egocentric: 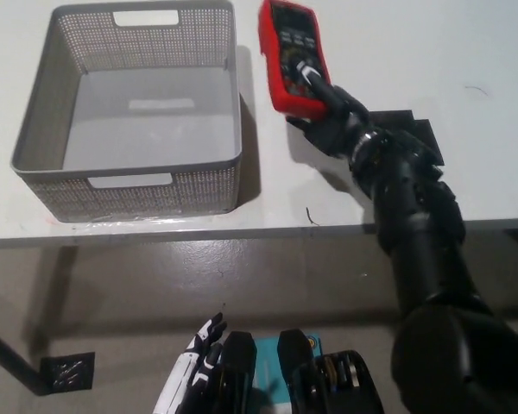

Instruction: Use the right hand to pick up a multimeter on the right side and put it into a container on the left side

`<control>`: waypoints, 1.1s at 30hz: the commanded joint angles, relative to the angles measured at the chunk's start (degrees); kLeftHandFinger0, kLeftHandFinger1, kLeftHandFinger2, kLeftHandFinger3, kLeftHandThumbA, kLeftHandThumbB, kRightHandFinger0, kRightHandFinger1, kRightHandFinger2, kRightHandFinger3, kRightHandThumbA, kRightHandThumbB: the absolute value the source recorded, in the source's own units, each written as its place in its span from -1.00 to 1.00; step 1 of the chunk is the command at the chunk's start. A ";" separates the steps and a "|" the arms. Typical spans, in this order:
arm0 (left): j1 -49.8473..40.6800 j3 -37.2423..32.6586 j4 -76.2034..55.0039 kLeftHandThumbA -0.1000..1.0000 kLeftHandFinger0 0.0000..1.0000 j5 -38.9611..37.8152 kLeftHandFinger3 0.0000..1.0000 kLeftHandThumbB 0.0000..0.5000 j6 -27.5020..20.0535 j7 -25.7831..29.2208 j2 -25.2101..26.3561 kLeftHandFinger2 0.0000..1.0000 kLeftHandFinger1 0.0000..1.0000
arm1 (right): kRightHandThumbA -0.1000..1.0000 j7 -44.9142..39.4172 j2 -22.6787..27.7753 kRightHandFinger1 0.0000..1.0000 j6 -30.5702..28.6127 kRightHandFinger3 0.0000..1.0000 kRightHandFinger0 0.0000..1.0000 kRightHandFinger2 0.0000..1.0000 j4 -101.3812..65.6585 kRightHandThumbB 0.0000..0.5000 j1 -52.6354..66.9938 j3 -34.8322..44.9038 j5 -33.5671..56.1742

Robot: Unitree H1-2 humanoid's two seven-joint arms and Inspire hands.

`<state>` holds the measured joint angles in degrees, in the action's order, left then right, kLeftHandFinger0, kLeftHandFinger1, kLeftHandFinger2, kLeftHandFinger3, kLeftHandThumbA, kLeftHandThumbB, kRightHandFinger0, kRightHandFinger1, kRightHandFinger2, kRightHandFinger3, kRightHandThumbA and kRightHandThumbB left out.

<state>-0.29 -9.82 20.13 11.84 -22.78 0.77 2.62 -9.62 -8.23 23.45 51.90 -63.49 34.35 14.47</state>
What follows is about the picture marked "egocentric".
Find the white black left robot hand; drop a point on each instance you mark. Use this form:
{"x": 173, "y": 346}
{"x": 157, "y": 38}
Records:
{"x": 185, "y": 373}

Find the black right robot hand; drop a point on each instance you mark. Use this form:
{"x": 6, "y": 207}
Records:
{"x": 336, "y": 125}

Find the red digital multimeter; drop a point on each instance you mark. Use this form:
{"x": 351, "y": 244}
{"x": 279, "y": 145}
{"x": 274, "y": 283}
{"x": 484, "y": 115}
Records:
{"x": 285, "y": 52}

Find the black teal robot torso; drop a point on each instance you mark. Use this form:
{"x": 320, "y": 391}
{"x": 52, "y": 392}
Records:
{"x": 298, "y": 375}

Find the black table foot plate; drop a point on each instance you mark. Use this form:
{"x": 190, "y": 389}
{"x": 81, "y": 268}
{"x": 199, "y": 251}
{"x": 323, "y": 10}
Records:
{"x": 69, "y": 371}

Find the grey perforated plastic basket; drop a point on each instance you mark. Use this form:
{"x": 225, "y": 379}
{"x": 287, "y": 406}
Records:
{"x": 125, "y": 190}

